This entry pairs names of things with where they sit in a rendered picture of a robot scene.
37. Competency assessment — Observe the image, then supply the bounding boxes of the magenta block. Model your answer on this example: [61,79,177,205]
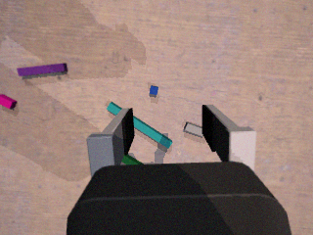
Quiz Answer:
[0,94,17,109]

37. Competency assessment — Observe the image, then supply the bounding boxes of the green rod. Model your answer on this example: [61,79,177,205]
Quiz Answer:
[122,155,143,165]

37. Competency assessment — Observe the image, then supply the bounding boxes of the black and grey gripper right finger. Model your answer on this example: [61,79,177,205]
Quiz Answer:
[202,105,256,172]

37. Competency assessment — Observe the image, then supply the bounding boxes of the grey rectangular bar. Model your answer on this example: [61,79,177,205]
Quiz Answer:
[184,122,203,137]

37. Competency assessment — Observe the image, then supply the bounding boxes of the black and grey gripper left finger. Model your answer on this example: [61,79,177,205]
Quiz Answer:
[86,108,135,178]

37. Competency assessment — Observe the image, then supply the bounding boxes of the turquoise rod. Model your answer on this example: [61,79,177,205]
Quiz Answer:
[107,102,172,148]

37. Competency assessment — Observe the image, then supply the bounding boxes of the purple rod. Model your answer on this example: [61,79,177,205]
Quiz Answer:
[17,63,67,76]

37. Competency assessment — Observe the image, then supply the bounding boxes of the small blue cube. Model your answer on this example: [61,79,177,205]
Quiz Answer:
[150,85,158,95]

